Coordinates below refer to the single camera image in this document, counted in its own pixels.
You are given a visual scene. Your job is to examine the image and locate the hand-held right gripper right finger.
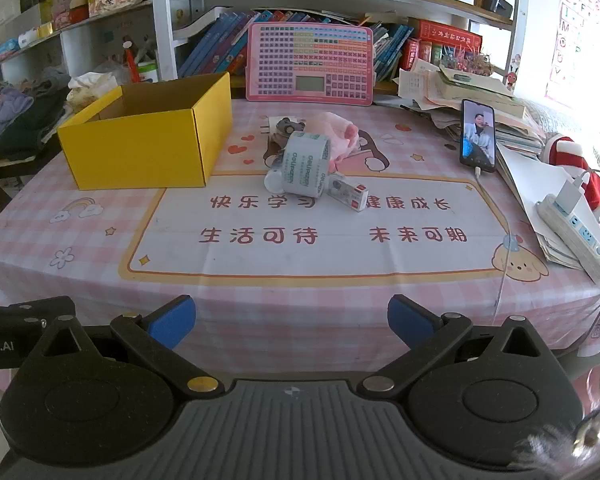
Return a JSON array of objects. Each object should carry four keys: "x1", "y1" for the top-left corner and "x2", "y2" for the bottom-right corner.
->
[{"x1": 356, "y1": 294, "x2": 557, "y2": 402}]

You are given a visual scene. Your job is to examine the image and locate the stack of white paper sheets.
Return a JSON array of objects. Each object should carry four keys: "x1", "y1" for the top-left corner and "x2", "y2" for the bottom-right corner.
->
[{"x1": 495, "y1": 144, "x2": 597, "y2": 267}]

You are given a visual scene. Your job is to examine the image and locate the black smartphone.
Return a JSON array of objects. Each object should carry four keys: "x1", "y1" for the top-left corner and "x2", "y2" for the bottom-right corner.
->
[{"x1": 459, "y1": 99, "x2": 498, "y2": 175}]

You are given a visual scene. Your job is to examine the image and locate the pink learning tablet toy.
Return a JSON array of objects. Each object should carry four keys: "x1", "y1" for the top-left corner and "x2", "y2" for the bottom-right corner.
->
[{"x1": 246, "y1": 22, "x2": 376, "y2": 107}]

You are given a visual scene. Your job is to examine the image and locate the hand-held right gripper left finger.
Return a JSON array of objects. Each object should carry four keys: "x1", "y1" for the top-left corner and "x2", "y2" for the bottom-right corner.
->
[{"x1": 27, "y1": 295, "x2": 227, "y2": 402}]

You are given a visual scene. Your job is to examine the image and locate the alphabet wall poster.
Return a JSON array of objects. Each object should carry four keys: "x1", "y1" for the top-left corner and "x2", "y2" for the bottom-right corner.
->
[{"x1": 545, "y1": 0, "x2": 600, "y2": 107}]

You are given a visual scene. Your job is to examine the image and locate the pile of books and papers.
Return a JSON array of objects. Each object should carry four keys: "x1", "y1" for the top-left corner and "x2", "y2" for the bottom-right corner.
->
[{"x1": 375, "y1": 57, "x2": 547, "y2": 154}]

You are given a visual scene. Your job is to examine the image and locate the white power strip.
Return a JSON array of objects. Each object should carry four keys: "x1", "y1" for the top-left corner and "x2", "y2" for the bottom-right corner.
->
[{"x1": 536, "y1": 194, "x2": 600, "y2": 284}]

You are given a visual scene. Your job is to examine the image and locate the pink printed tablecloth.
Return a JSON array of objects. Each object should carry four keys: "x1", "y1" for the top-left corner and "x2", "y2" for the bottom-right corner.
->
[{"x1": 0, "y1": 95, "x2": 600, "y2": 367}]

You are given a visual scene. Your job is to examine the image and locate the purple cloth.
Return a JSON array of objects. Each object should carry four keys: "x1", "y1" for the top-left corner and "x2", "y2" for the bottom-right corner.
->
[{"x1": 0, "y1": 85, "x2": 34, "y2": 144}]

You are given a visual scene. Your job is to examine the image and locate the red book box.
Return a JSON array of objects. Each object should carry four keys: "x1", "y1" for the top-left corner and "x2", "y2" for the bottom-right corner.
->
[{"x1": 409, "y1": 18, "x2": 484, "y2": 69}]

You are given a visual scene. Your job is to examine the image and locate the white phone charging cable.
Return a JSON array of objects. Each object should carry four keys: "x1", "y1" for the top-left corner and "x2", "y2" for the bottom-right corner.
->
[{"x1": 474, "y1": 167, "x2": 514, "y2": 322}]

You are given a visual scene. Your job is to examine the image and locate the small grey toy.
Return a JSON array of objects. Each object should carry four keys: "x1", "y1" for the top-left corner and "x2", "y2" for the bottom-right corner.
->
[{"x1": 275, "y1": 117, "x2": 306, "y2": 139}]

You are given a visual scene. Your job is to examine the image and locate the white rectangular block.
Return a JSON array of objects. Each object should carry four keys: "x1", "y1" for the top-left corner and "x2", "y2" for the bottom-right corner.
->
[{"x1": 283, "y1": 131, "x2": 332, "y2": 199}]

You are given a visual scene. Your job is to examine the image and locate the red and white plush cloth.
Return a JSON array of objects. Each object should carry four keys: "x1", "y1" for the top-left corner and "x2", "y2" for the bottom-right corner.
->
[{"x1": 544, "y1": 132, "x2": 600, "y2": 214}]

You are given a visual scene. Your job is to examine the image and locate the small white cardboard packet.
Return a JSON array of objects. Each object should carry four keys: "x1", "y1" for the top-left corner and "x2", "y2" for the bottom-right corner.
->
[{"x1": 326, "y1": 172, "x2": 370, "y2": 213}]

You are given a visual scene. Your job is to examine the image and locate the yellow cardboard box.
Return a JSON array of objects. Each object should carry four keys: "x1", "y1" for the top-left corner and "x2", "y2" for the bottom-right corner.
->
[{"x1": 56, "y1": 72, "x2": 233, "y2": 191}]

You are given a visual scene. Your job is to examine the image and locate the grey cloth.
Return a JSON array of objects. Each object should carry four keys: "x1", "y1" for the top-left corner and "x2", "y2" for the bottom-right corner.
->
[{"x1": 29, "y1": 67, "x2": 74, "y2": 97}]

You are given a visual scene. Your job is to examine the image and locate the pink plush toy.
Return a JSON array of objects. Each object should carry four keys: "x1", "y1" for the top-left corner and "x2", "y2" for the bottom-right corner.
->
[{"x1": 304, "y1": 111, "x2": 360, "y2": 167}]

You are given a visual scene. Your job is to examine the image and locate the dark green cloth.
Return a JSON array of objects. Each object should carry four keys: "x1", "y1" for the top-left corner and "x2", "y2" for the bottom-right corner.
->
[{"x1": 0, "y1": 89, "x2": 77, "y2": 152}]

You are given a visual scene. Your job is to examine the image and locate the white bookshelf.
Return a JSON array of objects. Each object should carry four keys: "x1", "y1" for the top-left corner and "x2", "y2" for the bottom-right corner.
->
[{"x1": 0, "y1": 0, "x2": 532, "y2": 102}]

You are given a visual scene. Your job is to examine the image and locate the row of blue books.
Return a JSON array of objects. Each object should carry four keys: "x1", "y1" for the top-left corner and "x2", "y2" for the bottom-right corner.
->
[{"x1": 177, "y1": 9, "x2": 262, "y2": 79}]

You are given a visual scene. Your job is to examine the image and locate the white charger block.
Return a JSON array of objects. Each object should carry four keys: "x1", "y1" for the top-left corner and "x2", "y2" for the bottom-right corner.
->
[{"x1": 552, "y1": 179, "x2": 589, "y2": 216}]

